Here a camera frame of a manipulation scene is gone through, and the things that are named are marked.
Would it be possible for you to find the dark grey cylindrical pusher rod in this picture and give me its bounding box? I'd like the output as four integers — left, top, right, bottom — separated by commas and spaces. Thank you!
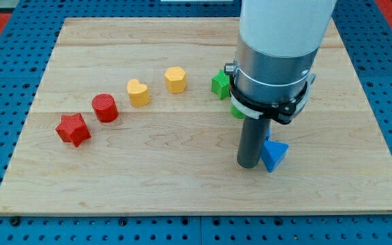
236, 116, 271, 169

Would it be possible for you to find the black and white clamp ring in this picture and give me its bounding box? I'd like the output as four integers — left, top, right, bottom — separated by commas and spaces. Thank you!
229, 73, 316, 125

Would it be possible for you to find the blue triangle block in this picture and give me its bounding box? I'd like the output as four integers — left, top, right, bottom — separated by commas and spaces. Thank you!
260, 140, 289, 173

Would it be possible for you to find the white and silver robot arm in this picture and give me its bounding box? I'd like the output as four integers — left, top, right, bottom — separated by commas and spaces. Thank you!
224, 0, 336, 169

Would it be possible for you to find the wooden board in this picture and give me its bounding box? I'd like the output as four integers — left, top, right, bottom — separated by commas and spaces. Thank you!
0, 18, 392, 217

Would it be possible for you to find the green round block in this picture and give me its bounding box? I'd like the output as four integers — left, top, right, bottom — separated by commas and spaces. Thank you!
230, 105, 246, 119

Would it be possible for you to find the green star block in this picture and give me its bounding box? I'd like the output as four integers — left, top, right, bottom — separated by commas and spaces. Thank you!
211, 69, 230, 100

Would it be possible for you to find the yellow hexagon block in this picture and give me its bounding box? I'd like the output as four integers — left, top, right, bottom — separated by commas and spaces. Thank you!
164, 67, 186, 94

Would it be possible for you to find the yellow heart block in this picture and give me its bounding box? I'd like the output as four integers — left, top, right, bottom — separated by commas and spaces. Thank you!
127, 79, 150, 107

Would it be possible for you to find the red cylinder block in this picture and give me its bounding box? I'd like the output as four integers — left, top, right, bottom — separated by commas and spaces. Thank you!
91, 93, 118, 123

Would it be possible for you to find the red star block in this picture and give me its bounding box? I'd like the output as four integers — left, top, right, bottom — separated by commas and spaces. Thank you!
56, 113, 91, 148

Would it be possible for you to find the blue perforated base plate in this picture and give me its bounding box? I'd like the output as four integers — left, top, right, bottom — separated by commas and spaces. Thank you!
0, 0, 392, 244

